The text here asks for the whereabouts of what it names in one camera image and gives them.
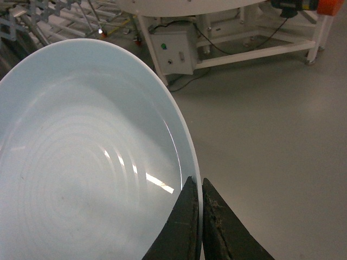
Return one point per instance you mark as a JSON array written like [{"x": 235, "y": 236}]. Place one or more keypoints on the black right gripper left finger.
[{"x": 178, "y": 238}]

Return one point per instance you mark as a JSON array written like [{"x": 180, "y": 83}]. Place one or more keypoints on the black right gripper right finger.
[{"x": 224, "y": 236}]

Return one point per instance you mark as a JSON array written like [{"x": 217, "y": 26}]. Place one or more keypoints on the light blue round tray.
[{"x": 94, "y": 154}]

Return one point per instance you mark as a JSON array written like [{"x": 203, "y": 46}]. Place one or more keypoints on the white electrical control box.
[{"x": 175, "y": 48}]

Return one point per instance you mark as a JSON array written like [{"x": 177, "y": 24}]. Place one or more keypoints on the metal rack bars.
[{"x": 51, "y": 21}]

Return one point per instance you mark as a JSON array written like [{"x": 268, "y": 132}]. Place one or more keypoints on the white machine frame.
[{"x": 233, "y": 31}]

